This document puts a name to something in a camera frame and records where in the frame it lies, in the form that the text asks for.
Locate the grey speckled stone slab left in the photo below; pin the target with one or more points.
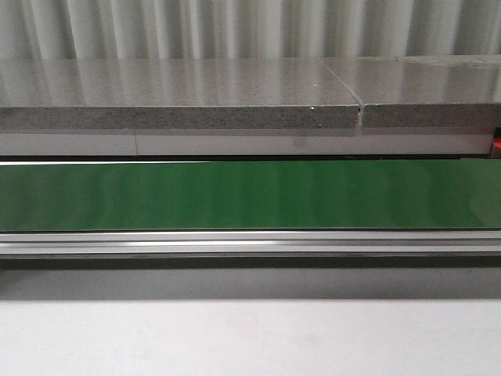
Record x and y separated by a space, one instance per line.
176 94

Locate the aluminium conveyor side rail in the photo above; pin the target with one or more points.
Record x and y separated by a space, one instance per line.
246 243

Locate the white corrugated curtain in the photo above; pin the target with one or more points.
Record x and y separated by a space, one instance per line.
234 29

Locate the grey speckled stone slab right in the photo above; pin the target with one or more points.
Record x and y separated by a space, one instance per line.
423 91

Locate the green conveyor belt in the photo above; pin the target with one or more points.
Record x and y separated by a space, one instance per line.
256 195

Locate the grey speckled stone slab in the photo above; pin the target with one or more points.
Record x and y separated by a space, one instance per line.
423 91
176 94

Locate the red plastic tray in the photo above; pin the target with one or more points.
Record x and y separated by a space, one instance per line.
495 151

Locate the white panel under slab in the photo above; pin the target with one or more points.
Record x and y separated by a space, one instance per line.
336 142

